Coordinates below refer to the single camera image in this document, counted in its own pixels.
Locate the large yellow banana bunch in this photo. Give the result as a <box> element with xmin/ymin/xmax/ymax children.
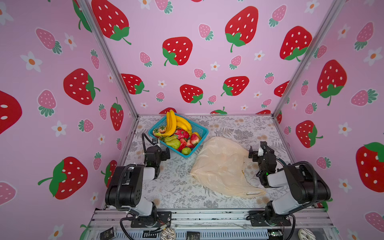
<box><xmin>163</xmin><ymin>110</ymin><xmax>177</xmax><ymax>137</ymax></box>

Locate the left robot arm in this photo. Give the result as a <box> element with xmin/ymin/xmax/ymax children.
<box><xmin>105</xmin><ymin>146</ymin><xmax>170</xmax><ymax>218</ymax></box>

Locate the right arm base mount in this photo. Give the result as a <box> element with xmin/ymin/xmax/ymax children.
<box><xmin>246</xmin><ymin>211</ymin><xmax>292</xmax><ymax>227</ymax></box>

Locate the teal plastic basket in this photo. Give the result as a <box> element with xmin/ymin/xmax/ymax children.
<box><xmin>149</xmin><ymin>110</ymin><xmax>209</xmax><ymax>158</ymax></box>

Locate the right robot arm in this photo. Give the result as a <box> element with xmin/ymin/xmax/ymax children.
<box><xmin>249</xmin><ymin>142</ymin><xmax>331</xmax><ymax>221</ymax></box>

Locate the red peach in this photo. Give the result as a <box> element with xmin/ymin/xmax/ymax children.
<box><xmin>191</xmin><ymin>133</ymin><xmax>201</xmax><ymax>146</ymax></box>

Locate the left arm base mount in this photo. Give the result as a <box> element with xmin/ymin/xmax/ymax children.
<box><xmin>131</xmin><ymin>211</ymin><xmax>172</xmax><ymax>228</ymax></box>

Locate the red dragon fruit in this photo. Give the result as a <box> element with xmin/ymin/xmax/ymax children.
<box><xmin>174</xmin><ymin>129</ymin><xmax>190</xmax><ymax>140</ymax></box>

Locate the aluminium rail frame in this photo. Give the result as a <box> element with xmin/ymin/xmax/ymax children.
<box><xmin>84</xmin><ymin>209</ymin><xmax>340</xmax><ymax>240</ymax></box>

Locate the small yellow banana bunch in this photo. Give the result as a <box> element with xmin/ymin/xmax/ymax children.
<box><xmin>176</xmin><ymin>116</ymin><xmax>192</xmax><ymax>133</ymax></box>

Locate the beige plastic bag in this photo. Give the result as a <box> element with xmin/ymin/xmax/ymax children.
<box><xmin>190</xmin><ymin>137</ymin><xmax>266</xmax><ymax>199</ymax></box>

